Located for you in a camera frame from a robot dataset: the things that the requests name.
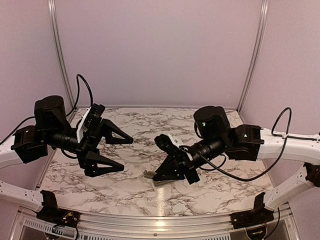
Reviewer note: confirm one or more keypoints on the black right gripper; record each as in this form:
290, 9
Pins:
177, 168

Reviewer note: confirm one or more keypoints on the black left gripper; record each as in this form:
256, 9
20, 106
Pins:
88, 155

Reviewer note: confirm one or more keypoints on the white remote control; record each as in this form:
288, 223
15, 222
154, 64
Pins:
158, 182

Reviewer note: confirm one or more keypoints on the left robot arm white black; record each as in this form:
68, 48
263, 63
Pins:
52, 129

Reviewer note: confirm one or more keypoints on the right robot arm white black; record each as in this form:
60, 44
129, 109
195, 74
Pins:
244, 142

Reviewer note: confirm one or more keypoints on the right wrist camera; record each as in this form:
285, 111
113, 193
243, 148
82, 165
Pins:
164, 143

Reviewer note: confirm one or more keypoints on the front aluminium rail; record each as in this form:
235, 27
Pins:
98, 226

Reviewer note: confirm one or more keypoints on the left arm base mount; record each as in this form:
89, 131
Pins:
60, 217

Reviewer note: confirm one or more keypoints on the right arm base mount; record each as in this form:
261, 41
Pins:
250, 218

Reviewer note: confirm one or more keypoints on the left aluminium frame post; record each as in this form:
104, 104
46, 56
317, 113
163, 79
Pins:
59, 51

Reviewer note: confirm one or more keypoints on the aluminium frame post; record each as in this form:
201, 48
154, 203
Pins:
260, 33
59, 51

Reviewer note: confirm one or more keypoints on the right aluminium frame post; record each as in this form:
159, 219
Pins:
260, 33

